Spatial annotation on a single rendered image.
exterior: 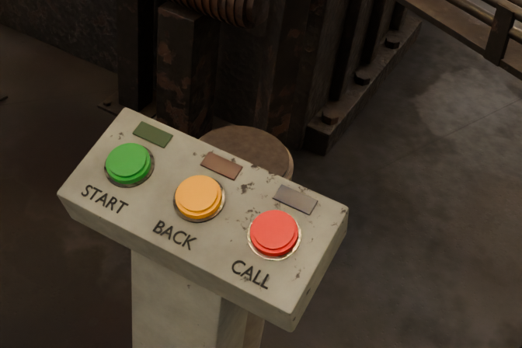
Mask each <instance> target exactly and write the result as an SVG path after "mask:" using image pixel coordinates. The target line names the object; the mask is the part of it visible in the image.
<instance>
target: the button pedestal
mask: <svg viewBox="0 0 522 348"><path fill-rule="evenodd" d="M141 121H143V122H145V123H147V124H150V125H152V126H154V127H157V128H158V129H161V130H163V131H165V132H167V133H170V134H172V135H173V137H172V139H171V140H170V142H169V143H168V144H167V145H166V146H165V148H161V147H159V146H158V145H156V144H153V143H151V142H149V141H146V140H145V139H143V138H140V137H138V136H136V135H134V134H132V133H133V132H134V130H135V129H136V127H137V126H138V125H139V123H140V122H141ZM126 143H135V144H140V145H141V146H143V147H144V148H146V150H147V151H148V154H149V155H150V158H151V168H150V170H149V172H148V174H147V175H146V176H145V177H144V178H143V179H141V180H139V181H137V182H136V183H131V184H122V183H118V182H116V181H114V180H113V179H111V177H110V175H109V173H108V172H107V170H106V159H107V157H108V155H109V153H110V152H111V151H112V150H113V149H114V148H116V147H117V146H119V145H121V144H126ZM209 151H210V152H212V153H214V154H216V155H219V156H221V157H222V158H226V159H227V160H229V161H231V162H234V163H236V164H238V165H241V166H242V167H243V168H242V170H241V172H240V173H239V174H238V176H237V177H236V179H235V181H234V180H231V179H229V178H227V177H225V176H222V175H220V174H218V173H216V172H214V171H211V170H209V169H207V168H205V167H203V166H201V165H200V163H201V162H202V161H203V160H204V158H205V156H206V155H207V153H208V152H209ZM191 176H208V177H211V178H212V179H214V180H215V181H216V182H217V184H218V185H219V187H220V189H221V204H220V206H219V208H218V209H217V210H216V211H215V212H214V213H213V214H212V215H210V216H208V217H205V218H201V219H194V218H190V217H187V216H185V215H184V214H182V213H181V212H180V210H179V208H178V207H177V204H176V190H177V188H178V186H179V185H180V183H181V182H183V181H184V180H185V179H188V178H190V177H191ZM281 184H283V185H285V186H287V187H290V188H291V189H293V190H296V191H298V192H300V193H303V194H304V195H307V196H309V197H311V198H314V199H316V200H317V201H318V203H317V204H316V205H315V208H314V209H313V211H312V213H311V214H310V215H307V214H305V213H302V212H300V211H298V210H296V209H294V208H292V207H289V206H287V205H286V204H282V203H281V202H279V201H277V200H274V199H273V197H274V195H275V194H276V192H277V191H278V189H279V187H280V185H281ZM57 196H58V198H59V199H60V201H61V202H62V203H63V205H64V207H65V209H66V210H67V212H68V213H69V215H70V216H71V218H72V219H74V220H76V221H78V222H80V223H82V224H83V225H85V226H87V227H89V228H91V229H93V230H95V231H97V232H98V233H100V234H102V235H105V236H106V237H108V238H111V239H112V240H114V241H115V242H118V243H120V244H121V245H124V246H126V247H128V248H129V249H131V291H132V348H242V346H243V340H244V335H245V327H246V322H247V316H248V311H250V312H251V313H253V314H255V315H257V316H259V317H260V318H263V319H265V320H267V321H268V322H271V323H273V324H274V325H276V326H278V327H280V328H282V329H284V330H286V331H288V332H293V331H294V330H295V328H296V326H297V325H298V323H299V321H300V319H301V316H302V315H303V314H304V312H305V309H306V308H307V306H308V304H309V302H310V300H311V298H312V296H313V294H314V293H315V291H316V289H317V287H318V285H319V284H320V282H321V280H322V278H323V276H324V274H325V272H326V270H327V269H328V267H329V264H330V263H331V262H332V259H333V257H334V255H335V254H336V252H337V250H338V248H339V246H340V244H341V242H342V241H343V239H344V237H345V235H346V231H347V223H348V215H349V208H348V207H347V206H346V205H344V204H341V203H339V202H337V201H334V200H332V199H330V198H328V197H325V196H323V195H321V194H319V193H316V192H315V191H312V190H310V189H308V188H305V187H303V186H301V185H299V184H296V183H294V182H292V181H290V180H288V179H285V178H283V177H281V176H278V175H277V174H274V173H272V172H270V171H267V170H265V169H263V168H260V167H259V166H257V165H254V164H252V163H250V162H247V161H245V160H243V159H241V158H238V157H236V156H234V155H232V154H229V153H227V152H226V151H222V150H221V149H219V148H216V147H214V146H212V145H210V144H207V143H205V142H203V141H200V140H198V139H196V138H194V137H191V136H189V135H188V134H184V133H183V132H181V131H179V130H176V129H174V128H172V127H169V126H167V125H165V124H162V123H160V122H158V121H157V120H153V119H152V118H150V117H147V116H145V115H143V114H141V113H138V112H136V111H134V110H131V109H129V108H127V107H125V108H123V109H122V111H121V112H120V113H119V115H118V116H117V117H116V119H115V120H114V121H113V122H112V123H111V125H110V126H109V127H108V128H107V130H106V131H105V132H104V134H103V135H102V136H101V138H100V139H99V140H98V141H97V142H96V143H95V145H94V146H93V147H92V149H91V150H90V151H89V153H88V154H87V155H86V156H85V157H84V158H83V160H82V161H81V162H80V164H79V165H78V166H77V168H76V169H75V170H74V172H73V173H72V174H71V175H70V176H69V177H68V179H67V180H66V181H65V182H64V184H63V185H62V186H61V188H60V189H59V190H58V192H57ZM272 210H277V211H283V212H286V213H287V214H289V215H290V216H291V217H292V218H293V219H294V220H295V222H296V224H297V226H298V240H297V242H296V244H295V246H294V247H293V249H292V250H291V251H289V252H287V253H286V254H284V255H282V256H266V255H264V254H262V253H261V252H259V251H258V250H257V249H256V248H255V247H254V245H253V244H252V240H251V236H250V228H251V225H252V223H253V221H254V220H255V218H256V217H257V216H259V215H260V214H261V213H263V212H266V211H272Z"/></svg>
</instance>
